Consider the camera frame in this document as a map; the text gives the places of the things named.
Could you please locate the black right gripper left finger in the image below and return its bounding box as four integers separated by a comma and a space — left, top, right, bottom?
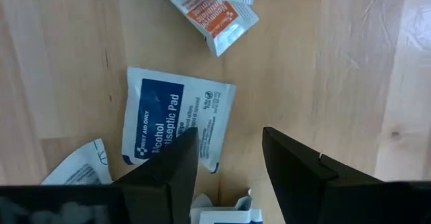
112, 127, 199, 224

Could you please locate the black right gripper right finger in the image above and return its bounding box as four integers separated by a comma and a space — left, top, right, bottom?
262, 126, 383, 224

